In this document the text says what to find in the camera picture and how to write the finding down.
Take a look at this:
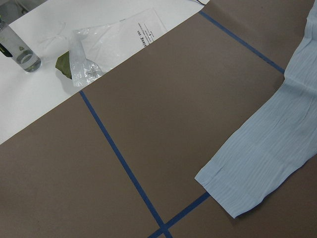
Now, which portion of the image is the light blue button shirt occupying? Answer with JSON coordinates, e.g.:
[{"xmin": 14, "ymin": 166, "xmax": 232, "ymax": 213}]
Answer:
[{"xmin": 195, "ymin": 6, "xmax": 317, "ymax": 218}]

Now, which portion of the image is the clear plastic bag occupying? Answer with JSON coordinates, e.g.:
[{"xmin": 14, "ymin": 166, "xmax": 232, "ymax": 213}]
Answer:
[{"xmin": 69, "ymin": 8, "xmax": 167, "ymax": 87}]

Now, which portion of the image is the olive green cloth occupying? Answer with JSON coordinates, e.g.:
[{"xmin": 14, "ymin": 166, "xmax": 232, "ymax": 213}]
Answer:
[{"xmin": 55, "ymin": 51, "xmax": 72, "ymax": 79}]

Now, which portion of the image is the clear water bottle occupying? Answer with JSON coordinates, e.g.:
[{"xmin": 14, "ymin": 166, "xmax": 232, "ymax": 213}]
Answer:
[{"xmin": 0, "ymin": 19, "xmax": 42, "ymax": 72}]

